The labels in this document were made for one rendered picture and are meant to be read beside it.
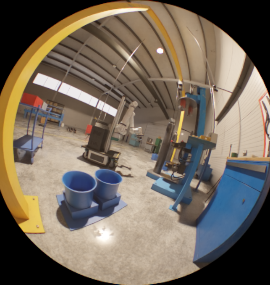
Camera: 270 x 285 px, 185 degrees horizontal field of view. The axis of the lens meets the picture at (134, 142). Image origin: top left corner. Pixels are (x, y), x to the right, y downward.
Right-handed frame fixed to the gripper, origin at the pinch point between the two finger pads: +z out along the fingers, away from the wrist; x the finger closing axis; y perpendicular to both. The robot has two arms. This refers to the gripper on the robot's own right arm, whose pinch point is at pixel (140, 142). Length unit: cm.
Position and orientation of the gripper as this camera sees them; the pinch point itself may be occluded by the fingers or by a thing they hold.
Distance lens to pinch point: 192.0
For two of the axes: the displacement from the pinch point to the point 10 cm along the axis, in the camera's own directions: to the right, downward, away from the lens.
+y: -9.8, 1.2, -1.7
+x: 1.9, 2.1, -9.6
